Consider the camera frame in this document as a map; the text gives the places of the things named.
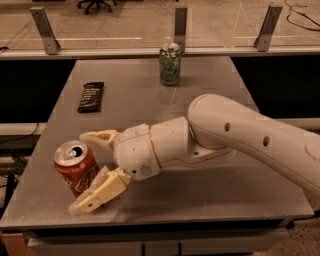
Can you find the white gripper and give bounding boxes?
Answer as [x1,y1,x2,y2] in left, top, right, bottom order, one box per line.
[69,124,161,214]

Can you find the red Coca-Cola can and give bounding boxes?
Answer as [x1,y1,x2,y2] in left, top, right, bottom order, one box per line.
[54,140,100,197]

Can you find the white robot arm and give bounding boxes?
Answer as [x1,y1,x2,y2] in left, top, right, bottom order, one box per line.
[69,94,320,214]

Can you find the green soda can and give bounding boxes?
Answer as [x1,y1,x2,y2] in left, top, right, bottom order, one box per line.
[159,43,181,86]

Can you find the black snack bar wrapper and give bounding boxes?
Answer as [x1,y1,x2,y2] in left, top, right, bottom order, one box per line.
[78,82,104,113]

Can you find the black office chair base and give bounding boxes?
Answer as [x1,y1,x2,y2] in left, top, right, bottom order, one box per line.
[77,0,113,15]

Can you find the black cable at left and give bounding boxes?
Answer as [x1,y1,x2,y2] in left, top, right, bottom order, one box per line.
[0,122,40,145]

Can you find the left metal bracket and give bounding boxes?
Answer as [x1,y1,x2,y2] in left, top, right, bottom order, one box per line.
[30,7,60,55]

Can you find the metal bracket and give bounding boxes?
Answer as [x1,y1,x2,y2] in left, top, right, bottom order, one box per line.
[254,5,283,52]
[174,7,188,52]
[30,7,60,55]

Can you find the middle metal bracket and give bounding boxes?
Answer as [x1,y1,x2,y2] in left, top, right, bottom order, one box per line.
[174,7,188,52]

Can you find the metal rail behind table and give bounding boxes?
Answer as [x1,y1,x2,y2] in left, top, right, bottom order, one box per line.
[0,46,320,60]

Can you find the right metal bracket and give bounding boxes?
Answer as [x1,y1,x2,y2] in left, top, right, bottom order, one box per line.
[254,5,283,52]

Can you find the black cable on floor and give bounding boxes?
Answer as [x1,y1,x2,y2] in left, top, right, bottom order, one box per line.
[283,0,320,33]

